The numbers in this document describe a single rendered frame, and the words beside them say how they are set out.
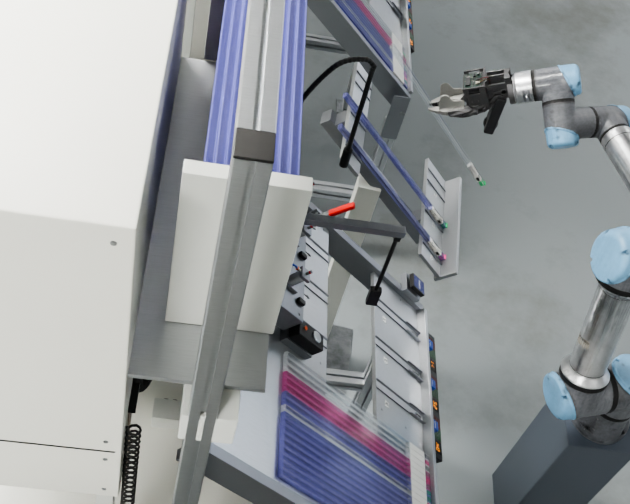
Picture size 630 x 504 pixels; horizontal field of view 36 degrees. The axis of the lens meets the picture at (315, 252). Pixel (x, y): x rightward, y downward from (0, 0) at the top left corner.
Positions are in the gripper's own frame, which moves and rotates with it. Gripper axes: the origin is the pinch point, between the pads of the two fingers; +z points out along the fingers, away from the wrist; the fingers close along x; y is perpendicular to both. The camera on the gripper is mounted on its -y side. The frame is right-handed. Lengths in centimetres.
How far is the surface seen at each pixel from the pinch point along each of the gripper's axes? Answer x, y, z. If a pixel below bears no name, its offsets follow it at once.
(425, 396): 64, -30, 6
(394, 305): 46, -19, 12
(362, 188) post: 14.1, -10.6, 20.2
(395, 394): 70, -20, 10
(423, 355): 53, -29, 7
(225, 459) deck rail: 112, 30, 22
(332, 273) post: 14, -42, 38
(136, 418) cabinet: 79, -9, 66
